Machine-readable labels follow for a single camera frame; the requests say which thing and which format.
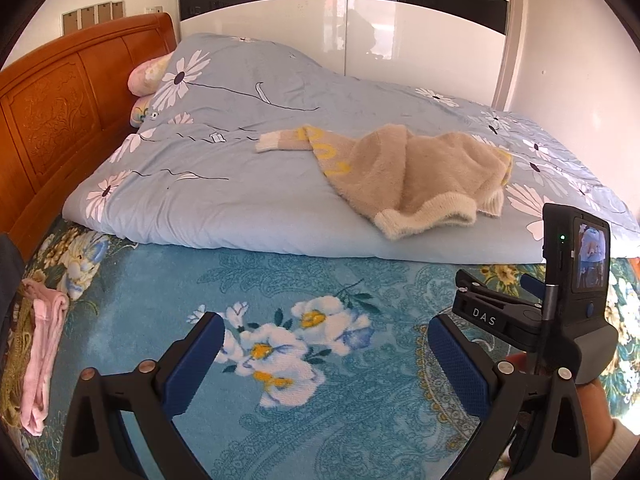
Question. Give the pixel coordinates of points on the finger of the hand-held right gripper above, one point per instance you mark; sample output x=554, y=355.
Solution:
x=482, y=307
x=533, y=286

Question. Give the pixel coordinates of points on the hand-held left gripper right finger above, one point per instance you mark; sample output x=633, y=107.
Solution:
x=460, y=366

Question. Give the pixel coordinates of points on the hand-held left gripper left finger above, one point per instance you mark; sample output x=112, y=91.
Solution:
x=195, y=366

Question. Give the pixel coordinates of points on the beige fuzzy sweater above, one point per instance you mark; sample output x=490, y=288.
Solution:
x=425, y=175

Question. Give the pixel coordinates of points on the person's right forearm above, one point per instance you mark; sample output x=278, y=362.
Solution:
x=617, y=452

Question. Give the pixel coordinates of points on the person's right hand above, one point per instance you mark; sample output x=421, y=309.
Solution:
x=595, y=410

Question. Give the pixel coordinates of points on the orange object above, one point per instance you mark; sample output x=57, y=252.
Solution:
x=634, y=264

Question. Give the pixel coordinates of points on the teal floral blanket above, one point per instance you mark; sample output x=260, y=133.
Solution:
x=175, y=285

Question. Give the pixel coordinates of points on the pink folded garment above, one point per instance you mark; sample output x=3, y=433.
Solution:
x=42, y=350

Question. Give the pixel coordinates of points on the light blue floral duvet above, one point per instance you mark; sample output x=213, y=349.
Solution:
x=225, y=185

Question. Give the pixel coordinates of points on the dark cloth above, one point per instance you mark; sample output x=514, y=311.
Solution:
x=7, y=280

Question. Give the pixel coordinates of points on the pink floral pillow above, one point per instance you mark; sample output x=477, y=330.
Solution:
x=146, y=72
x=141, y=110

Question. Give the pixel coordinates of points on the wooden bed headboard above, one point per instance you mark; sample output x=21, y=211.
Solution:
x=50, y=110

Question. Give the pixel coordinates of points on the glossy white wardrobe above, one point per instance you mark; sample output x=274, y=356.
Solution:
x=300, y=25

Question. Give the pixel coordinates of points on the white wall socket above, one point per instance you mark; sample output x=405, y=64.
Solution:
x=153, y=9

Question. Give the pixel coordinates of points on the beige wall plate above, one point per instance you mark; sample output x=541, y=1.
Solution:
x=104, y=13
x=118, y=10
x=70, y=22
x=88, y=17

